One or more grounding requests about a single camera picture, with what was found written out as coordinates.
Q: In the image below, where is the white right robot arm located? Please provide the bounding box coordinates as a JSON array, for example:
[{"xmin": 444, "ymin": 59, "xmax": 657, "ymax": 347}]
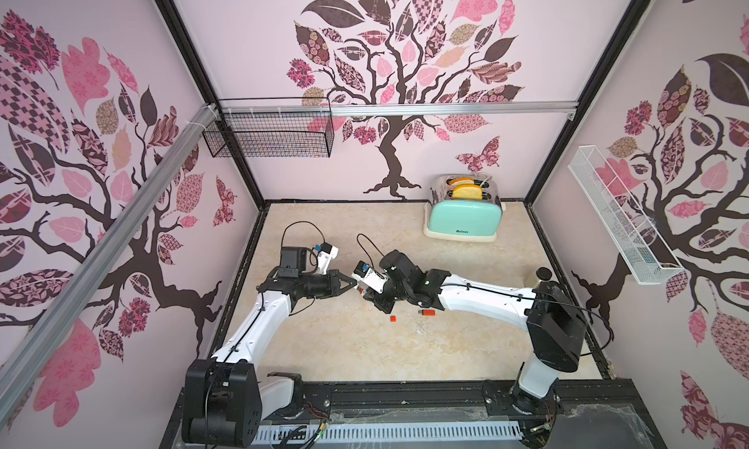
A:
[{"xmin": 354, "ymin": 250, "xmax": 587, "ymax": 415}]

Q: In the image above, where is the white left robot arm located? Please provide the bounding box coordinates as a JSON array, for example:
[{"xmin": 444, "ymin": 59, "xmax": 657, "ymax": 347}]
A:
[{"xmin": 181, "ymin": 268, "xmax": 357, "ymax": 448}]

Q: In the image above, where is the mint green toaster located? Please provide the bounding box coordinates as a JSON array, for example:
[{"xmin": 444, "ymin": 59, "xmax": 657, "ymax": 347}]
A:
[{"xmin": 422, "ymin": 173, "xmax": 506, "ymax": 242}]

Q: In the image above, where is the bread slice in toaster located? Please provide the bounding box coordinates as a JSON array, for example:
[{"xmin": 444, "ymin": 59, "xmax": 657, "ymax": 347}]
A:
[{"xmin": 448, "ymin": 178, "xmax": 484, "ymax": 201}]

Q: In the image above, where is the glass spice jar far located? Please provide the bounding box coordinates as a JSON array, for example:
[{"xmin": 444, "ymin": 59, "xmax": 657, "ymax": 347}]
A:
[{"xmin": 534, "ymin": 267, "xmax": 553, "ymax": 281}]

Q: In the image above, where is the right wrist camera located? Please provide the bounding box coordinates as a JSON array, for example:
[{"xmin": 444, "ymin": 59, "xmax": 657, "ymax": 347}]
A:
[{"xmin": 352, "ymin": 261, "xmax": 387, "ymax": 294}]

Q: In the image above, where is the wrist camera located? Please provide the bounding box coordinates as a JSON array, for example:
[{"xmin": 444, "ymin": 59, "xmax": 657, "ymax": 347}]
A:
[
  {"xmin": 314, "ymin": 242, "xmax": 339, "ymax": 275},
  {"xmin": 352, "ymin": 261, "xmax": 387, "ymax": 294}
]

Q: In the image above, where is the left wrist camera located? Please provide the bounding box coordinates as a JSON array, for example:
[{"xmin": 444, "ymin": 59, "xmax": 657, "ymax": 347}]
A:
[{"xmin": 314, "ymin": 242, "xmax": 339, "ymax": 275}]

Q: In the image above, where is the white slotted cable duct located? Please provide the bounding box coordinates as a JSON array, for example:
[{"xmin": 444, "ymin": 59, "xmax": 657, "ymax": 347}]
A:
[{"xmin": 252, "ymin": 421, "xmax": 522, "ymax": 448}]

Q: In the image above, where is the black wire basket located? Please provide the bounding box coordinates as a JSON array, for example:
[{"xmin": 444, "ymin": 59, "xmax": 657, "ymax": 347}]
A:
[{"xmin": 203, "ymin": 96, "xmax": 335, "ymax": 158}]

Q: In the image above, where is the white wire shelf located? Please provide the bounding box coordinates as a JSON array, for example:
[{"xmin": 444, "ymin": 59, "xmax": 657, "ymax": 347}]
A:
[{"xmin": 568, "ymin": 145, "xmax": 686, "ymax": 285}]

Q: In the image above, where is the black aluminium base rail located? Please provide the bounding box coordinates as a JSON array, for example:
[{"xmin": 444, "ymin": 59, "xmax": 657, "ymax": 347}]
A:
[{"xmin": 160, "ymin": 378, "xmax": 668, "ymax": 449}]

